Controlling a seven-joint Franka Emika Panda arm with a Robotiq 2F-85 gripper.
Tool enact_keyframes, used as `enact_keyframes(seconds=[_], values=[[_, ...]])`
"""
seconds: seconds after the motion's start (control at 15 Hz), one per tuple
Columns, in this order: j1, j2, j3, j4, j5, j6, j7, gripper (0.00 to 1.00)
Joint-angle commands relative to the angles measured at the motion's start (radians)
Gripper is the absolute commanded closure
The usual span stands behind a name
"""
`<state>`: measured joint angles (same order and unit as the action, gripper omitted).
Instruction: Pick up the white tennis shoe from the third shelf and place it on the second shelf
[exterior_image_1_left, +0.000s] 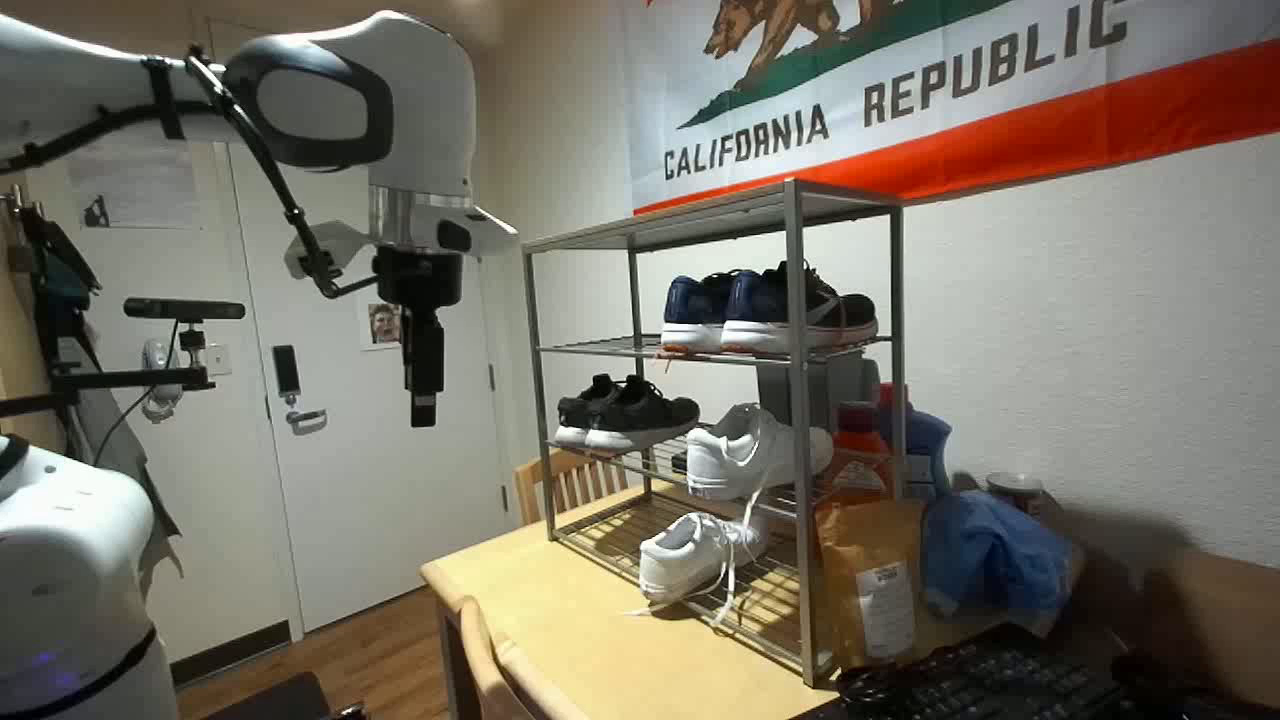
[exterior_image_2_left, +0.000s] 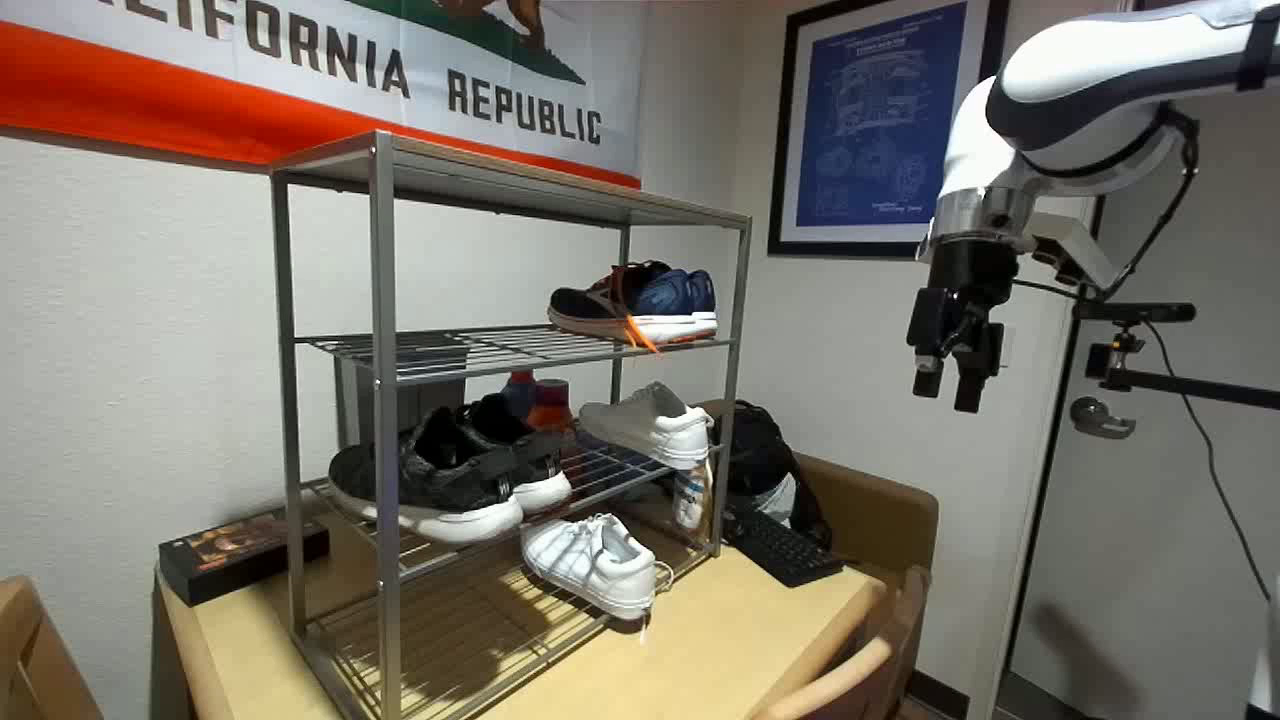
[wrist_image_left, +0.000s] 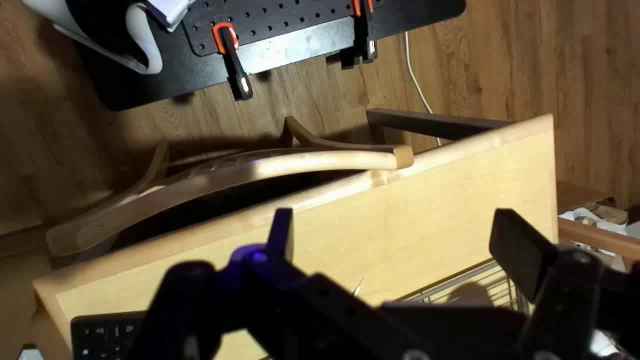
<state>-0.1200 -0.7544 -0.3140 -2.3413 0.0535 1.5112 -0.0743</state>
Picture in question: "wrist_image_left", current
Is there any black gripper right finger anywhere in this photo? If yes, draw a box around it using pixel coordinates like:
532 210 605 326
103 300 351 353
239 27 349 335
491 207 558 287

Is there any black computer keyboard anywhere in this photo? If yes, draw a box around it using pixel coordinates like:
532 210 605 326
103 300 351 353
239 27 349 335
71 311 144 360

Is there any white power cable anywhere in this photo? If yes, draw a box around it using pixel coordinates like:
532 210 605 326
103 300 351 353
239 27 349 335
402 30 445 148

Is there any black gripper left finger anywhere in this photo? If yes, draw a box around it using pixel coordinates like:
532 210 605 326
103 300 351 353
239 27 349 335
267 207 294 260

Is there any black pegboard base plate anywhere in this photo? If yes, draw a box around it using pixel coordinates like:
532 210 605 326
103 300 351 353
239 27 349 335
78 0 466 110

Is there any orange black clamp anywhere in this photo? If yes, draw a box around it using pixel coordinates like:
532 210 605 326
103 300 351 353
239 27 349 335
326 0 378 67
212 21 253 99

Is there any metal wire shoe rack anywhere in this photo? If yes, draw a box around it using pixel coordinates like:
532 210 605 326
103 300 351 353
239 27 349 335
402 260 530 314

